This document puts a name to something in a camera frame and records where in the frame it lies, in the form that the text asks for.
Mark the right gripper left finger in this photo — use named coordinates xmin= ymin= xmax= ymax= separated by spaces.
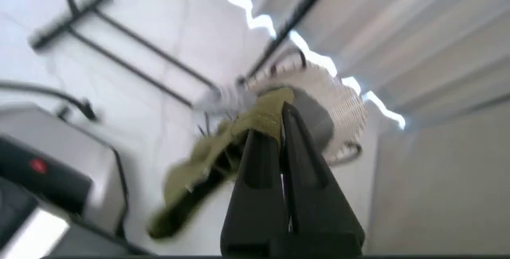
xmin=220 ymin=129 xmax=290 ymax=258

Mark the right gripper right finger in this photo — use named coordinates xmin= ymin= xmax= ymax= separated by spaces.
xmin=280 ymin=101 xmax=366 ymax=258

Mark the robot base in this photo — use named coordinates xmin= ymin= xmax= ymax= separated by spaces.
xmin=0 ymin=105 xmax=152 ymax=257

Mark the white laundry basket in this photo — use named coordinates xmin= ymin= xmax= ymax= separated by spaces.
xmin=237 ymin=47 xmax=368 ymax=167

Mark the green printed shirt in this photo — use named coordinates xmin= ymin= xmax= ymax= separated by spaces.
xmin=147 ymin=86 xmax=296 ymax=240

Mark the pale grey garment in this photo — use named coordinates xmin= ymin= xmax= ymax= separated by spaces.
xmin=193 ymin=86 xmax=260 ymax=119

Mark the black clothes rack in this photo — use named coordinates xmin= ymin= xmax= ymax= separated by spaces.
xmin=28 ymin=0 xmax=332 ymax=108

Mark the white curtain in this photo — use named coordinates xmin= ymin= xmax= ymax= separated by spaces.
xmin=214 ymin=0 xmax=510 ymax=112

